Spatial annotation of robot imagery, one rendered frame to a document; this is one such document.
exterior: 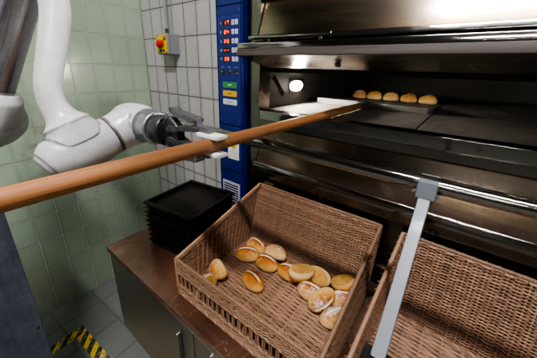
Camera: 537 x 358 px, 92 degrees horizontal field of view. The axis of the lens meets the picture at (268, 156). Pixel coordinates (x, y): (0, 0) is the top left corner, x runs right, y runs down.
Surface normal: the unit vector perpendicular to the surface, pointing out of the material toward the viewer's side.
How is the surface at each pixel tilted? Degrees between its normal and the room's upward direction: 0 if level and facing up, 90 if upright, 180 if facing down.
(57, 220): 90
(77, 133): 67
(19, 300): 90
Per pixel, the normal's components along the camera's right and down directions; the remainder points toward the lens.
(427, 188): -0.61, 0.24
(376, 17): -0.56, -0.10
